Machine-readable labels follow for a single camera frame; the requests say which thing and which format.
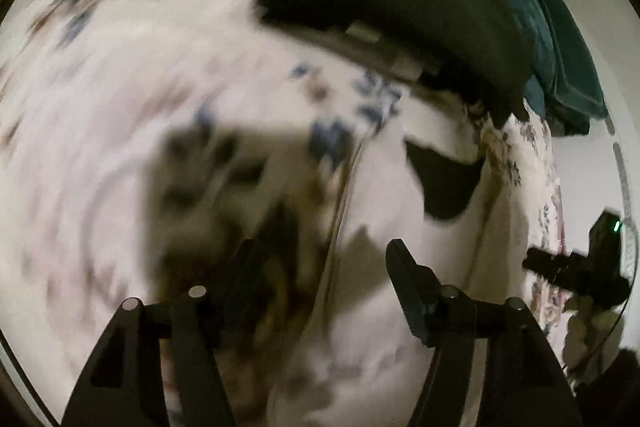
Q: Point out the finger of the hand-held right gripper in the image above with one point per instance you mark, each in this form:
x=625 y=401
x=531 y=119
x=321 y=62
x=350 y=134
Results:
x=552 y=267

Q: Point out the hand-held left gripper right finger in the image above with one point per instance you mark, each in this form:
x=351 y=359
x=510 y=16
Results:
x=407 y=277

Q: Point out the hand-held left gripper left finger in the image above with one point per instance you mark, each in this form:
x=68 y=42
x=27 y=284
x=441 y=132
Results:
x=232 y=307

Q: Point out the white garment with black patches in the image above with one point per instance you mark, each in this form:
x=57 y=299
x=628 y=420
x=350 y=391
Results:
x=380 y=217

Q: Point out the person's right hand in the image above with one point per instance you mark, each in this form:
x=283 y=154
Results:
x=590 y=332

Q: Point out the teal cloth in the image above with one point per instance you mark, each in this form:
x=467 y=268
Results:
x=555 y=42

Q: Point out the white floral bed sheet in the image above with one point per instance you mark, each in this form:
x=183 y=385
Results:
x=100 y=107

